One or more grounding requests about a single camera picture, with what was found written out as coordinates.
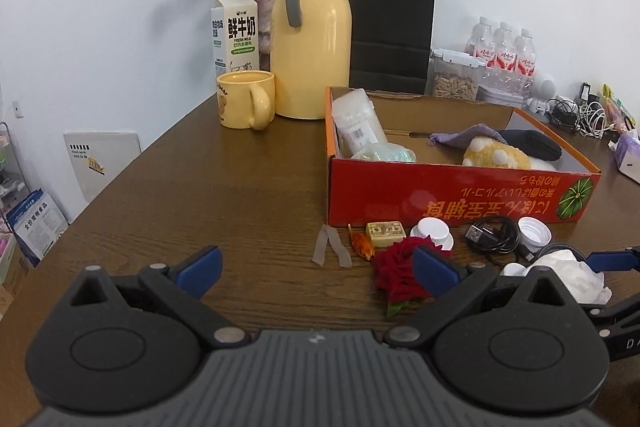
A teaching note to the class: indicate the orange cardboard box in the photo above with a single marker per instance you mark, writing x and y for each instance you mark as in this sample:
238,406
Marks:
425,192

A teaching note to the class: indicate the yellow alpaca plush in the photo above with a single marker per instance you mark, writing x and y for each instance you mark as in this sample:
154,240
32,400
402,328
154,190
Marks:
495,154

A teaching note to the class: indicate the blue brochure box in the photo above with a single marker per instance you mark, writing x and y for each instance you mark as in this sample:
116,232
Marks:
37,227

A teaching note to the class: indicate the pink marbled vase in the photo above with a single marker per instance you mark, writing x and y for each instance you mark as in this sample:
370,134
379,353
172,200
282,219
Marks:
262,12

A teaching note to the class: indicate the white flanged cap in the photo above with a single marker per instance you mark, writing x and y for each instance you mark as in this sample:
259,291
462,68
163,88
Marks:
432,232

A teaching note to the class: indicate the small yellow box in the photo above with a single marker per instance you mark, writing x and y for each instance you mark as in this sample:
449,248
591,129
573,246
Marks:
385,233

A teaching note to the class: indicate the red artificial rose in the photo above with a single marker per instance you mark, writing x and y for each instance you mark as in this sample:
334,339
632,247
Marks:
395,272

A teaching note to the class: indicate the white milk carton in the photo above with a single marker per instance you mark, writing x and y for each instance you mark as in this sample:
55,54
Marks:
235,37

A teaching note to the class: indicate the yellow green snack packet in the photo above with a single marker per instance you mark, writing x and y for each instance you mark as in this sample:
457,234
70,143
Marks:
617,109

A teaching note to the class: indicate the clear water bottle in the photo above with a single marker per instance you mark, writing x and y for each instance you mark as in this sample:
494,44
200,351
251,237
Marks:
504,54
526,59
482,39

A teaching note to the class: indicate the white robot speaker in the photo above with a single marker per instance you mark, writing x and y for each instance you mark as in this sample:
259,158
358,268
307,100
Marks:
545,87

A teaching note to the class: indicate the white tissue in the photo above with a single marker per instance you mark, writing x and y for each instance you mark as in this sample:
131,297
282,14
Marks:
570,274

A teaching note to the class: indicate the yellow mug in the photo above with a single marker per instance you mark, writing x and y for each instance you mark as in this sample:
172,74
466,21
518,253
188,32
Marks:
240,104

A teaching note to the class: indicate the yellow thermos jug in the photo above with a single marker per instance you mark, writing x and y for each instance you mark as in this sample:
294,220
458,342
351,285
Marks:
310,47

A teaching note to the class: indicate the white wall outlet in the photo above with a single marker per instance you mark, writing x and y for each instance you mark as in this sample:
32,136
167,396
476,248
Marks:
18,109

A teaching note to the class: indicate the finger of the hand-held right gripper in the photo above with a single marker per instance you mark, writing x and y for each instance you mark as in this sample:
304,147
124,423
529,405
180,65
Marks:
612,259
617,313

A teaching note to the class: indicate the metal storage rack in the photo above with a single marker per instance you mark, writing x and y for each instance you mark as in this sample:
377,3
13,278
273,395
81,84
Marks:
7,167

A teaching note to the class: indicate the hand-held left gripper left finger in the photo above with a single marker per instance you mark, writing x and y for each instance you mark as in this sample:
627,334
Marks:
200,269

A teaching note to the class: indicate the white panel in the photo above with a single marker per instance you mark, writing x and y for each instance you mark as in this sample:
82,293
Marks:
110,157

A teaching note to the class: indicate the clear seed container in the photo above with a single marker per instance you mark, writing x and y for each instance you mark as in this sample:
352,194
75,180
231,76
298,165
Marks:
452,84

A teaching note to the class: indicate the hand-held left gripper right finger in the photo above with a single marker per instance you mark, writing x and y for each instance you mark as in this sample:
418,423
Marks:
435,272

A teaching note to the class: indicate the translucent tape strip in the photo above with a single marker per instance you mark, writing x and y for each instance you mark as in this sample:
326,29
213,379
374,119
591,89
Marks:
342,254

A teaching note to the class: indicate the navy zip case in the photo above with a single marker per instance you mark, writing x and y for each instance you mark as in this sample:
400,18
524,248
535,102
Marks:
535,144

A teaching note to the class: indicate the black paper bag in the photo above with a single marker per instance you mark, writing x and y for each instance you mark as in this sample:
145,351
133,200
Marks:
390,17

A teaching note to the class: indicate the purple tissue pack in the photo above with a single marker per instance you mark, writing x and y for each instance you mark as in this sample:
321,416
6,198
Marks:
630,154

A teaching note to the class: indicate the clear cotton swab box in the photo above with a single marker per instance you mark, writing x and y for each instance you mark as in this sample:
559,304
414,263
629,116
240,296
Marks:
357,122

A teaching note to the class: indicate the small white cap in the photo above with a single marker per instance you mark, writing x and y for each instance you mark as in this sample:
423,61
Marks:
512,269

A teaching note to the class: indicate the iridescent ball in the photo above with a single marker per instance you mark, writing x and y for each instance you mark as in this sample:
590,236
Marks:
385,153

